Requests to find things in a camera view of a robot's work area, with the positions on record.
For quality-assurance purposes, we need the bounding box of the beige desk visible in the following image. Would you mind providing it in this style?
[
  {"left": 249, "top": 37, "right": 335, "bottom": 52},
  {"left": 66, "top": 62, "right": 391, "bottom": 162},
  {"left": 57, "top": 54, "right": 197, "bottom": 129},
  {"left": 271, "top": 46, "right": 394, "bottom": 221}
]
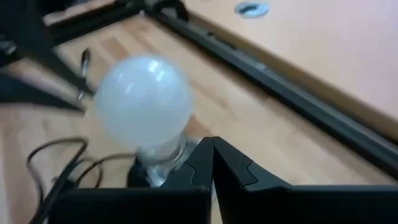
[{"left": 183, "top": 0, "right": 398, "bottom": 144}]

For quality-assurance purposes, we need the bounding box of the black power cable with switch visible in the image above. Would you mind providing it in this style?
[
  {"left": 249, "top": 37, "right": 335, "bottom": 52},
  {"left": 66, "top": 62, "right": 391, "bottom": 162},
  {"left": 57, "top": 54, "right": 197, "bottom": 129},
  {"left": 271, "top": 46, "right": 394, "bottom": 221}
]
[{"left": 26, "top": 136, "right": 150, "bottom": 224}]

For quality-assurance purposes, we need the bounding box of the white lightbulb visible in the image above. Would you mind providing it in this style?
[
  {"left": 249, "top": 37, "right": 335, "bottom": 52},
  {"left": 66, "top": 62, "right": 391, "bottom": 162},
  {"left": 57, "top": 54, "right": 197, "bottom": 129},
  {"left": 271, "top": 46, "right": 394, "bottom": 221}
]
[{"left": 93, "top": 55, "right": 195, "bottom": 153}]

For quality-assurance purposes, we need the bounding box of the black aluminium rig frame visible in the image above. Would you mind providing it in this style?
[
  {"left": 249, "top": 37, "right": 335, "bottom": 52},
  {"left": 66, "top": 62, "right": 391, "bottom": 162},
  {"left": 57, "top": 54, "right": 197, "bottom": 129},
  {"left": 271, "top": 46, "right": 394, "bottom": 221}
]
[{"left": 43, "top": 0, "right": 398, "bottom": 181}]

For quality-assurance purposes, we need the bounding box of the black pen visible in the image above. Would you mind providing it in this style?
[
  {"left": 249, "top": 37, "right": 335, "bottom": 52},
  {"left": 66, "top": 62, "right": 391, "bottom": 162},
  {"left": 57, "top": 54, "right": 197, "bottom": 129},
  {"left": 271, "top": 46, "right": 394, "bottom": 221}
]
[{"left": 77, "top": 47, "right": 93, "bottom": 102}]

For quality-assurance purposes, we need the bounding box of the chrome lamp socket clear base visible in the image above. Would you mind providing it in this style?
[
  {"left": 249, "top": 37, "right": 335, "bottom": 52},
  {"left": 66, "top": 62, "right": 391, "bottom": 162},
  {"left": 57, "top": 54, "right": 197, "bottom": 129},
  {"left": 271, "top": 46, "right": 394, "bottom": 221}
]
[{"left": 126, "top": 138, "right": 203, "bottom": 189}]

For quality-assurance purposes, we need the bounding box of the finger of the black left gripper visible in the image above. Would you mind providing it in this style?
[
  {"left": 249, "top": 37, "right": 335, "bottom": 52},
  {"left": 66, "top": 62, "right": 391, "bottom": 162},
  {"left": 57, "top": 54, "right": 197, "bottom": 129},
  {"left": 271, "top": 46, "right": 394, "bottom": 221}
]
[
  {"left": 29, "top": 45, "right": 96, "bottom": 98},
  {"left": 0, "top": 74, "right": 86, "bottom": 113}
]

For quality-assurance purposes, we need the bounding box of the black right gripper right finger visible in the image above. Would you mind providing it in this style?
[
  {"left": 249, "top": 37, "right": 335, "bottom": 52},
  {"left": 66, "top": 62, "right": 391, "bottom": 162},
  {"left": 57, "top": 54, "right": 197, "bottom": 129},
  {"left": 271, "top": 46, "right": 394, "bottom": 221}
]
[{"left": 213, "top": 136, "right": 398, "bottom": 224}]

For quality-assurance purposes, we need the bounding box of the black frame strap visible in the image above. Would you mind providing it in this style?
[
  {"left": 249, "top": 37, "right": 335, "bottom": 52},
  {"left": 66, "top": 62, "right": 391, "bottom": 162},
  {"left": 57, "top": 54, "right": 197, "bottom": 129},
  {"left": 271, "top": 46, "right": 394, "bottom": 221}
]
[{"left": 144, "top": 0, "right": 190, "bottom": 22}]

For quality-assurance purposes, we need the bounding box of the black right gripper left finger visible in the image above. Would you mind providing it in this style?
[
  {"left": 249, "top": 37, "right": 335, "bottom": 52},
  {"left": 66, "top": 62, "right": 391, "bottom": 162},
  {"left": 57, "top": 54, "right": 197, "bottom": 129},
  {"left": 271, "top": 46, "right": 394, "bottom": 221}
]
[{"left": 48, "top": 136, "right": 215, "bottom": 224}]

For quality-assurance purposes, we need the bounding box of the round silver cable grommet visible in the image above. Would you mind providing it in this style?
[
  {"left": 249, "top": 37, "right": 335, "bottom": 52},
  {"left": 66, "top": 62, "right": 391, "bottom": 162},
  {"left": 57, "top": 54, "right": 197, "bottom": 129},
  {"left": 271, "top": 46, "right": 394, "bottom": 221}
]
[{"left": 233, "top": 1, "right": 270, "bottom": 19}]

